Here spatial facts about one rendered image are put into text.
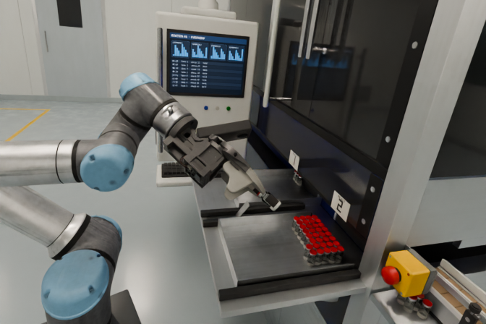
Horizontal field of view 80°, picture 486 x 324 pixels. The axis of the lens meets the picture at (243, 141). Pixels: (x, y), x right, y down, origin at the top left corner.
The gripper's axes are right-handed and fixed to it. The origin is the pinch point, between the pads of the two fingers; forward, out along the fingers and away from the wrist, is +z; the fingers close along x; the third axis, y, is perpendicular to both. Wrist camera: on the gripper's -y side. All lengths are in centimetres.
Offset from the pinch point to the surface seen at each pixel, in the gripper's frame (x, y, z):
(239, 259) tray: -35.2, 7.0, 7.5
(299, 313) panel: -77, -1, 41
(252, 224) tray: -46.1, -5.8, 3.9
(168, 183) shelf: -81, -2, -37
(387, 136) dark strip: -3.6, -34.0, 14.0
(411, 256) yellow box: -13.4, -18.1, 36.3
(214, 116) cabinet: -80, -43, -48
